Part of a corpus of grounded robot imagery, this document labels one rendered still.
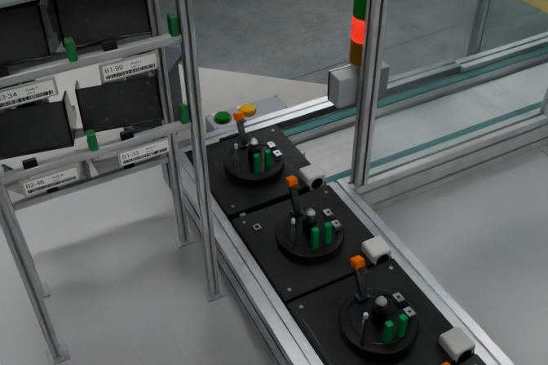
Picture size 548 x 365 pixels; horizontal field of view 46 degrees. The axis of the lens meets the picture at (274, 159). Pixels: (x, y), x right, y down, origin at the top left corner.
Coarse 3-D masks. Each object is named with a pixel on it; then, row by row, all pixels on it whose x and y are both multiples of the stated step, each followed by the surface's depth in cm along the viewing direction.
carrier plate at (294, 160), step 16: (272, 128) 161; (224, 144) 156; (288, 144) 156; (192, 160) 152; (208, 160) 152; (288, 160) 152; (304, 160) 152; (224, 176) 147; (288, 176) 147; (224, 192) 143; (240, 192) 143; (256, 192) 143; (272, 192) 143; (288, 192) 143; (304, 192) 145; (224, 208) 140; (240, 208) 139; (256, 208) 141
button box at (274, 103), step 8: (272, 96) 174; (256, 104) 171; (264, 104) 171; (272, 104) 171; (280, 104) 171; (216, 112) 168; (232, 112) 168; (256, 112) 168; (264, 112) 168; (208, 120) 166; (232, 120) 166; (208, 128) 168; (216, 128) 163
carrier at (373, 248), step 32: (320, 192) 143; (288, 224) 133; (320, 224) 133; (352, 224) 136; (256, 256) 129; (288, 256) 128; (320, 256) 126; (352, 256) 129; (384, 256) 127; (288, 288) 122; (320, 288) 124
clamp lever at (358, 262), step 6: (354, 258) 115; (360, 258) 115; (354, 264) 114; (360, 264) 115; (354, 270) 116; (360, 270) 114; (366, 270) 113; (360, 276) 116; (360, 282) 116; (360, 288) 116; (360, 294) 117; (366, 294) 117
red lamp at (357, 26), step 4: (352, 16) 124; (352, 20) 124; (356, 20) 123; (360, 20) 122; (364, 20) 122; (352, 24) 124; (356, 24) 123; (360, 24) 123; (364, 24) 122; (352, 28) 125; (356, 28) 124; (360, 28) 123; (364, 28) 123; (352, 32) 125; (356, 32) 124; (360, 32) 124; (352, 36) 126; (356, 36) 125; (360, 36) 124; (352, 40) 126; (356, 40) 125; (360, 40) 125
